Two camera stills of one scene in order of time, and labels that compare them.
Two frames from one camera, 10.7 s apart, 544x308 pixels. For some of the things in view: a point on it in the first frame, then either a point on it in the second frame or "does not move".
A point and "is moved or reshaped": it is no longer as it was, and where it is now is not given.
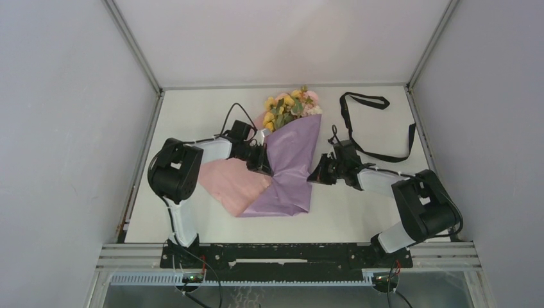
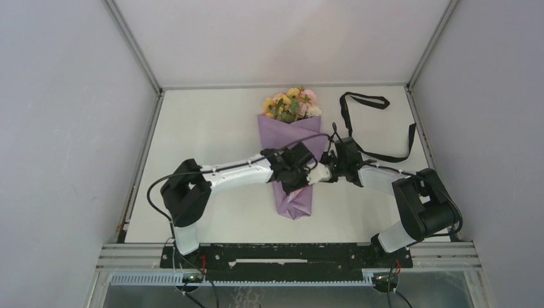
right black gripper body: (330, 170) does not move
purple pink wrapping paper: (244, 192) is moved or reshaped
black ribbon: (379, 102) does not move
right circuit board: (386, 279) does not move
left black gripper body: (253, 155) to (297, 181)
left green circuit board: (193, 278) does not move
